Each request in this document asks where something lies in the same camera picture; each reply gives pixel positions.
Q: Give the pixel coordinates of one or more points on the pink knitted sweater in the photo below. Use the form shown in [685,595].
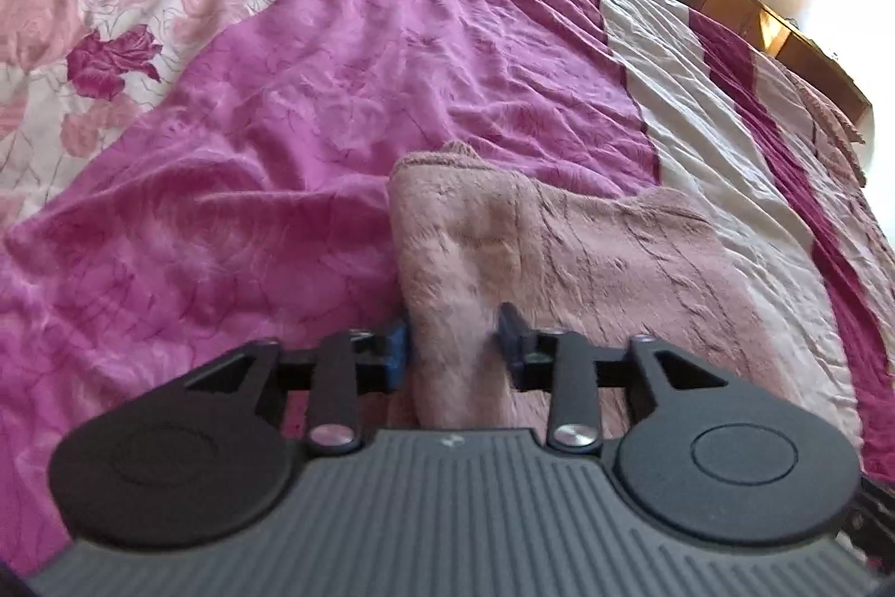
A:
[469,236]

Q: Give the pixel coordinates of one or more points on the pink floral bed quilt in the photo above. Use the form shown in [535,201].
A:
[181,176]

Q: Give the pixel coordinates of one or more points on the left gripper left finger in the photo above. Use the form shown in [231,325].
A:
[212,452]

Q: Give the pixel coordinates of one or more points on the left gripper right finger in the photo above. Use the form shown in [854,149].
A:
[696,448]

